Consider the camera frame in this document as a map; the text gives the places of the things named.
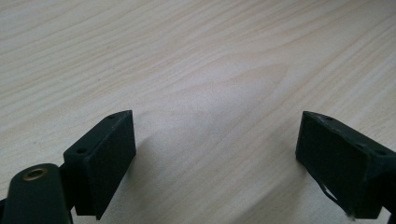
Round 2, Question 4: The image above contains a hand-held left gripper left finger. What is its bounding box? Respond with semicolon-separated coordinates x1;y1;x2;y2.
59;109;137;221

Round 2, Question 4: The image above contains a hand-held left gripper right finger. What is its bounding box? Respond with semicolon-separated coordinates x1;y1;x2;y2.
294;110;396;220

